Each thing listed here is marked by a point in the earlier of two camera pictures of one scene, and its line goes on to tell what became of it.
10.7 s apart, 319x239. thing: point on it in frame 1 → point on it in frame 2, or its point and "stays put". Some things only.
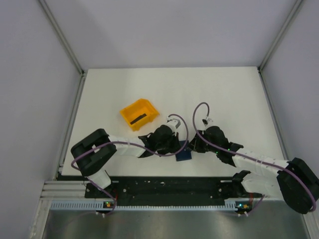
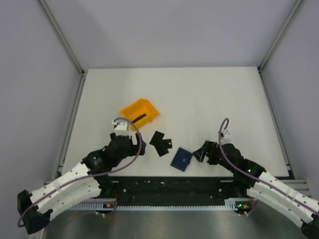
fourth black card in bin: [138, 118] stays put
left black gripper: [175, 147] → [134, 149]
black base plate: [168, 190] stays put
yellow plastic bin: [139, 113] stays put
